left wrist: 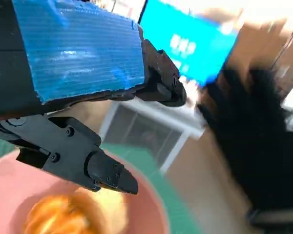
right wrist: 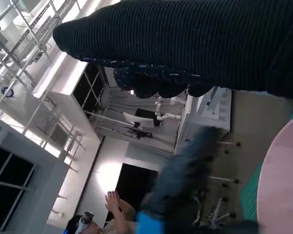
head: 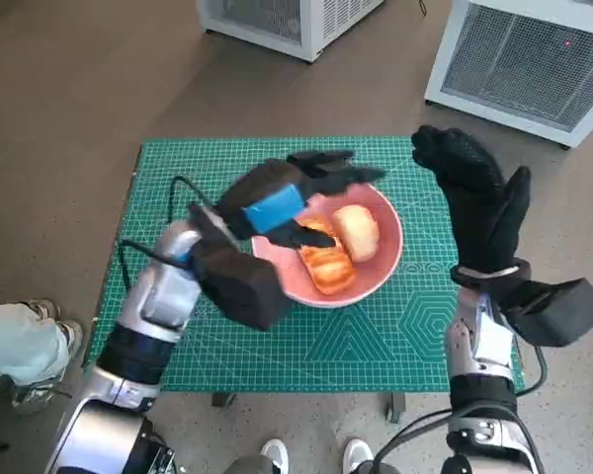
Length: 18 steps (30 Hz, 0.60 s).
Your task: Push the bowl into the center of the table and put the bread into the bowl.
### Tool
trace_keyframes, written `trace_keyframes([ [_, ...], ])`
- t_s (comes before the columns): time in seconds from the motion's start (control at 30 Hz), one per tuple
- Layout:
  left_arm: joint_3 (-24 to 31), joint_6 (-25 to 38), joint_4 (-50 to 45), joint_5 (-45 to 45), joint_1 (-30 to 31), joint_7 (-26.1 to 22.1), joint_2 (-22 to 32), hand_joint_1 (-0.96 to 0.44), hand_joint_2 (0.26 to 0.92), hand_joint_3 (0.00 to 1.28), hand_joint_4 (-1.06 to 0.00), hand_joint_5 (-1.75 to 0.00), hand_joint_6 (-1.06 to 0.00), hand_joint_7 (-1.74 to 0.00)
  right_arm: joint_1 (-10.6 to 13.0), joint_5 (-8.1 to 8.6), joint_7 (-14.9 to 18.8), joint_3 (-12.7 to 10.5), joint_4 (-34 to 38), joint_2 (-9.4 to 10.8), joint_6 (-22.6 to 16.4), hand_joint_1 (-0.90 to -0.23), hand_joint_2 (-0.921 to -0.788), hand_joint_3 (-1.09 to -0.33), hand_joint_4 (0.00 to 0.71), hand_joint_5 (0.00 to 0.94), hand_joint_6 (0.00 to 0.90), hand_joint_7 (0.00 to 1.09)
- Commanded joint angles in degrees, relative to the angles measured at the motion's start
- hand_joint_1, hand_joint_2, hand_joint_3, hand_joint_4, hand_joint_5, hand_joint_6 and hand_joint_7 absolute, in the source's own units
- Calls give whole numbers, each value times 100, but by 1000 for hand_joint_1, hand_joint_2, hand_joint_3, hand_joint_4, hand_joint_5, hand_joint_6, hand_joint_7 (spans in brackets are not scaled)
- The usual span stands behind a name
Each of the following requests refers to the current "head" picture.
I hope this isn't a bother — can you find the bare black left hand, blue tape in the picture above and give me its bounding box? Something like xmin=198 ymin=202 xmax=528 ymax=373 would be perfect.
xmin=216 ymin=149 xmax=387 ymax=251

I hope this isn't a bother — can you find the black knitted gloved right hand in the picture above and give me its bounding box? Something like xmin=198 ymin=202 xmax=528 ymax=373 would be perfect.
xmin=409 ymin=124 xmax=533 ymax=277

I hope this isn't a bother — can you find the round toy bread bun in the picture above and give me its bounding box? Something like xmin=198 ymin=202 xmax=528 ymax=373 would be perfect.
xmin=332 ymin=204 xmax=381 ymax=264

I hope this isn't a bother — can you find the long orange toy bread loaf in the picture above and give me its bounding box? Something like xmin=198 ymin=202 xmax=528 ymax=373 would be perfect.
xmin=296 ymin=214 xmax=356 ymax=296

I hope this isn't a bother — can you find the pink bowl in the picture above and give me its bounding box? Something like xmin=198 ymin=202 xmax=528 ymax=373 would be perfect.
xmin=250 ymin=183 xmax=404 ymax=310

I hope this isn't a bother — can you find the large white mesh cabinet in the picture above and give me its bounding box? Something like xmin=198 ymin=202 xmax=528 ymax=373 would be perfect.
xmin=424 ymin=0 xmax=593 ymax=152

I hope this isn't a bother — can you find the green cutting mat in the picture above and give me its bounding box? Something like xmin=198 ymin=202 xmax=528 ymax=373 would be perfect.
xmin=81 ymin=136 xmax=525 ymax=394

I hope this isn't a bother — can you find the white mesh cabinet with louvres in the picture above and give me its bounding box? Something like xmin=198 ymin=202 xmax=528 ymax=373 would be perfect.
xmin=196 ymin=0 xmax=387 ymax=64

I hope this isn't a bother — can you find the person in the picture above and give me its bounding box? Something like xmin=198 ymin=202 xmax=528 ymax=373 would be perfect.
xmin=0 ymin=295 xmax=83 ymax=414
xmin=224 ymin=437 xmax=375 ymax=474

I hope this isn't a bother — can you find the black metal device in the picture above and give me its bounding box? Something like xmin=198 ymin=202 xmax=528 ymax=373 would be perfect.
xmin=145 ymin=429 xmax=182 ymax=474

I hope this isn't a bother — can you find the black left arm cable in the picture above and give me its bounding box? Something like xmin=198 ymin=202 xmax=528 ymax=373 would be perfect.
xmin=117 ymin=175 xmax=213 ymax=292

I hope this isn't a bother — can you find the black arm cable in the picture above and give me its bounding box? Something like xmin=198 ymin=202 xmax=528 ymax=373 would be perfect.
xmin=373 ymin=345 xmax=550 ymax=474
xmin=117 ymin=175 xmax=213 ymax=292

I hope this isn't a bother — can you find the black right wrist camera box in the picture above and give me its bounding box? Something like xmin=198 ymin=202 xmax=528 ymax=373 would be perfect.
xmin=501 ymin=277 xmax=593 ymax=349

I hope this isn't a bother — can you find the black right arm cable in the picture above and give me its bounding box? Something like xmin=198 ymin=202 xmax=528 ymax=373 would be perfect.
xmin=373 ymin=345 xmax=550 ymax=474

